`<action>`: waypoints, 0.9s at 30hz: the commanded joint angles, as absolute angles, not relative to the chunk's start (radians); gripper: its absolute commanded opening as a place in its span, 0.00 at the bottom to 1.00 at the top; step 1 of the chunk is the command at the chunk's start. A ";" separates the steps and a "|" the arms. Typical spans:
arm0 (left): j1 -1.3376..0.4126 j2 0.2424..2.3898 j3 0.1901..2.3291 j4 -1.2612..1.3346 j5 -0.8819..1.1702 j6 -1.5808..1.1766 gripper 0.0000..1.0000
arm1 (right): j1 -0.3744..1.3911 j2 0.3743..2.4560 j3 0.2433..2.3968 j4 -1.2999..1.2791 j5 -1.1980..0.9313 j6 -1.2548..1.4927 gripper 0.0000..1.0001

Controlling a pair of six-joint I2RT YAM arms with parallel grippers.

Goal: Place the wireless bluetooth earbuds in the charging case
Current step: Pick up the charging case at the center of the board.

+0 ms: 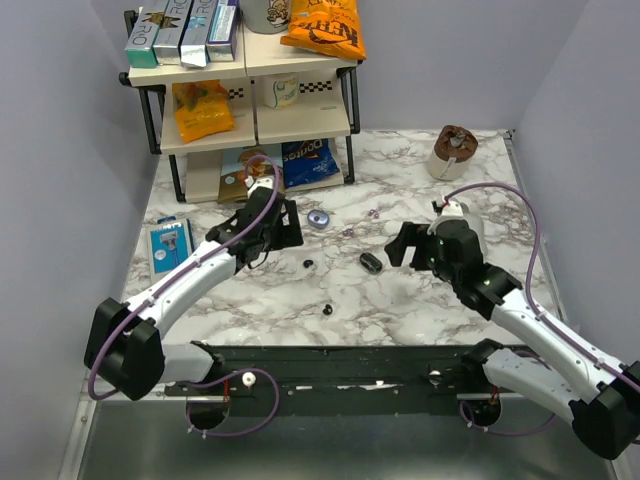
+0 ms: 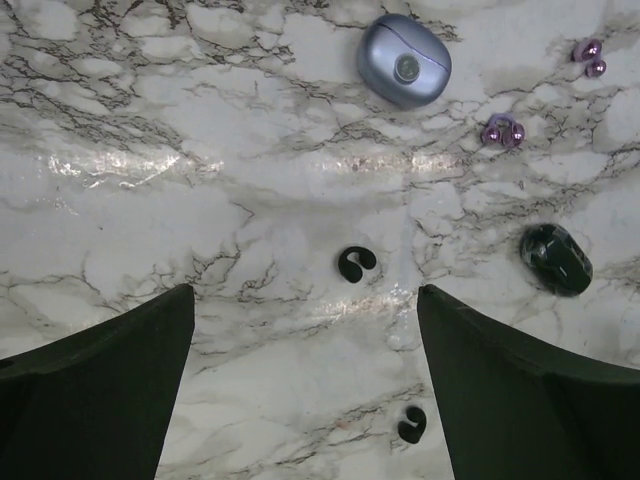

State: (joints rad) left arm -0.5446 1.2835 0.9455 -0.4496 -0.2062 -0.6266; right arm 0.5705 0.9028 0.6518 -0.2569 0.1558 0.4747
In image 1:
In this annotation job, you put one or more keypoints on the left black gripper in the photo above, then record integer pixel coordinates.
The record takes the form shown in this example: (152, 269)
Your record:
(289, 236)

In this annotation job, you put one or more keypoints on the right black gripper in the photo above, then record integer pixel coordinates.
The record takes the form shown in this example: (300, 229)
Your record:
(411, 233)

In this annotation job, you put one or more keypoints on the blue-purple earbud charging case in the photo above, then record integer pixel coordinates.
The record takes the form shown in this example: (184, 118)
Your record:
(318, 219)

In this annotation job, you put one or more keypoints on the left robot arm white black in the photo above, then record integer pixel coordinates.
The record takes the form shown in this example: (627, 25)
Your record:
(125, 346)

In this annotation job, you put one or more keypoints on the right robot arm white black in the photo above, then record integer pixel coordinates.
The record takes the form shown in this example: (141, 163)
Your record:
(593, 391)

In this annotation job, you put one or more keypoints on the black earbud charging case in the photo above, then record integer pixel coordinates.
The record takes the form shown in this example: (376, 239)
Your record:
(370, 263)

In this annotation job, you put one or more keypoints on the blue doritos bag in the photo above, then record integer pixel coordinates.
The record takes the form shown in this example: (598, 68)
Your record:
(307, 162)

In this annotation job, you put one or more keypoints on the brown chips bag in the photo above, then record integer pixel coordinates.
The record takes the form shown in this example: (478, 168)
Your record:
(232, 186)

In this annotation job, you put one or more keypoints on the beige black shelf rack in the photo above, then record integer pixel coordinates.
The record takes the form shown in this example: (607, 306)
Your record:
(327, 107)

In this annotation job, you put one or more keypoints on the brown-topped white cup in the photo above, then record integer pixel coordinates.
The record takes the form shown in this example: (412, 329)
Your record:
(452, 153)

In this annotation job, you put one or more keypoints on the blue razor package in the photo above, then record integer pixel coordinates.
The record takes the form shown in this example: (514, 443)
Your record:
(169, 243)

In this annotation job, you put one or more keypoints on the white patterned mug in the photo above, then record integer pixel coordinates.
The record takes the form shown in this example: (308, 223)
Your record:
(279, 91)

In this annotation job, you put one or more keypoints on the orange snack bag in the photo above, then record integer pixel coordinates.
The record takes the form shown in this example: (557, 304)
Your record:
(202, 109)

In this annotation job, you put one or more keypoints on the purple white toothpaste box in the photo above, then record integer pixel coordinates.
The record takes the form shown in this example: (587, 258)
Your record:
(222, 39)

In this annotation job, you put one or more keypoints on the blue silver toothpaste box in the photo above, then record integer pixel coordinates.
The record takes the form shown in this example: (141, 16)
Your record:
(193, 52)

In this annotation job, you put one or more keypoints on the orange kettle chips bag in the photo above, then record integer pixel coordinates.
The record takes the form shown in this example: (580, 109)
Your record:
(327, 27)

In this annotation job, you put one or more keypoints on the grey cartoon mug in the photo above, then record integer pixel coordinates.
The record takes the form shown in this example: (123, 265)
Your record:
(266, 16)

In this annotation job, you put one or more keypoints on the teal toothpaste box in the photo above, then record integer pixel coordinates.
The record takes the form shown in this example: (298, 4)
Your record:
(139, 49)

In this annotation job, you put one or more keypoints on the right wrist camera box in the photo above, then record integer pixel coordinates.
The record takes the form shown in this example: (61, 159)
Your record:
(447, 211)

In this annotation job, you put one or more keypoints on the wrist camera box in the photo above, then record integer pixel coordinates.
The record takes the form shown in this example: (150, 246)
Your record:
(260, 186)
(447, 211)

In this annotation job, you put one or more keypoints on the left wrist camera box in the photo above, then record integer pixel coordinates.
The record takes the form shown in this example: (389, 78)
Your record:
(260, 186)

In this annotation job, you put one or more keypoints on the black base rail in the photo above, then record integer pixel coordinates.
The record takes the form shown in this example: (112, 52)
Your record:
(341, 381)

